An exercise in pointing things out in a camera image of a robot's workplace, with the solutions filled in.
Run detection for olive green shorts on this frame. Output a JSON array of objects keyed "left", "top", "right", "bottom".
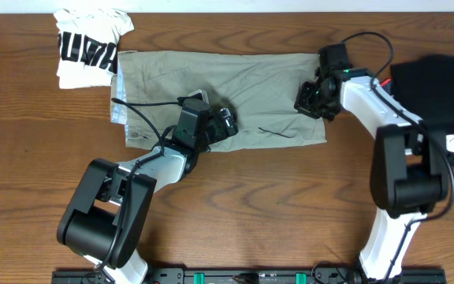
[{"left": 110, "top": 51, "right": 326, "bottom": 152}]

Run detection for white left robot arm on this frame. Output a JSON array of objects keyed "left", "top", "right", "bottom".
[{"left": 52, "top": 108, "right": 238, "bottom": 284}]

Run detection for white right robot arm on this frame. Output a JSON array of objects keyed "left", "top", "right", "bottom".
[{"left": 294, "top": 67, "right": 454, "bottom": 283}]

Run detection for black garment pile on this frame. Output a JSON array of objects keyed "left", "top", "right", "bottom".
[{"left": 380, "top": 54, "right": 454, "bottom": 168}]

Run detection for folded white Puma t-shirt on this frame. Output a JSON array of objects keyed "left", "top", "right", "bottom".
[{"left": 54, "top": 9, "right": 134, "bottom": 89}]

